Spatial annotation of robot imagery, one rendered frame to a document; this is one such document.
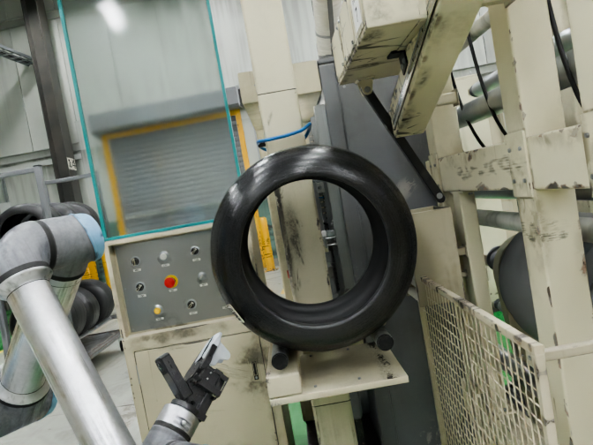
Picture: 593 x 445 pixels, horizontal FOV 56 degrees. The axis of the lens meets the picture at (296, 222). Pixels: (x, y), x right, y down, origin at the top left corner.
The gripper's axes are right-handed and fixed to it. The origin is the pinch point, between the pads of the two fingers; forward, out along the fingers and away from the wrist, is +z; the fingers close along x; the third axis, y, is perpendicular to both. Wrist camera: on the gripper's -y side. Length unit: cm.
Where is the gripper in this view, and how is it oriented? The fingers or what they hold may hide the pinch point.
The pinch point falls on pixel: (215, 335)
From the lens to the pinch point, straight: 142.5
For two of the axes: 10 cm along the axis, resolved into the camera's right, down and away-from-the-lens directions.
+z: 3.7, -6.9, 6.2
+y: 7.6, 6.1, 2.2
